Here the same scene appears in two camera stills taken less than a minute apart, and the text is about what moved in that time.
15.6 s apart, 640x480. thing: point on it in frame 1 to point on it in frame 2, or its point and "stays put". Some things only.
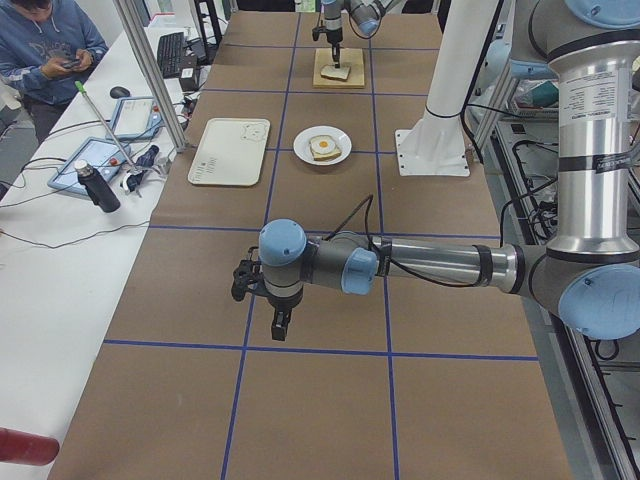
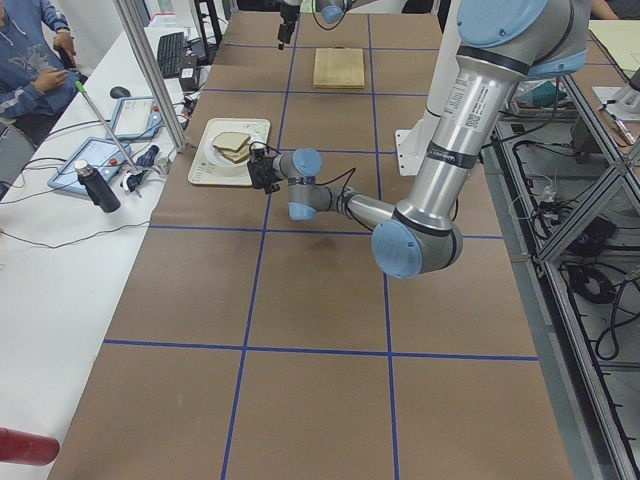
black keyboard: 170,52 stays put
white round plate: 322,145 to 219,163
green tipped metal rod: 84,93 stays put
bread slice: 325,156 to 240,155
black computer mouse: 118,92 stays put
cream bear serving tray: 231,152 stays put
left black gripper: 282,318 to 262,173
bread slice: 341,74 to 230,140
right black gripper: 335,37 to 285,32
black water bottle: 97,187 stays put
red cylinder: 17,446 stays put
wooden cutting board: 349,57 stays put
